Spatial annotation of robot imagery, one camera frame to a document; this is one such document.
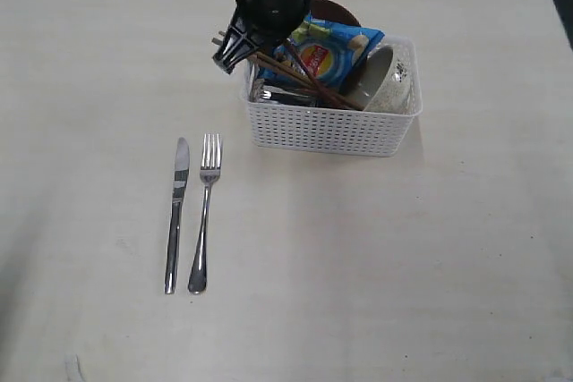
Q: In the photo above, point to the wooden chopstick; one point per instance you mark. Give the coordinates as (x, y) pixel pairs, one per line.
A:
(329, 94)
(269, 63)

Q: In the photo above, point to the blue chips bag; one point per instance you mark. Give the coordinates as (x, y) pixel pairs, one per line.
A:
(331, 50)

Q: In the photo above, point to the white perforated plastic basket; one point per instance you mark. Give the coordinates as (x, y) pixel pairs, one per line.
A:
(334, 131)

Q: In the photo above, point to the silver table knife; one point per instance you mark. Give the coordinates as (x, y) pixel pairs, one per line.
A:
(181, 173)

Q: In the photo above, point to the silver metal fork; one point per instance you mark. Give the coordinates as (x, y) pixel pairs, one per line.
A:
(210, 171)

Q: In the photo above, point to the brown wooden plate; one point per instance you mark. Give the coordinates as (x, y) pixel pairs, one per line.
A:
(331, 11)

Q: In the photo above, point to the white speckled ceramic bowl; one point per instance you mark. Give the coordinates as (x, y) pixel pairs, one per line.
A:
(385, 84)

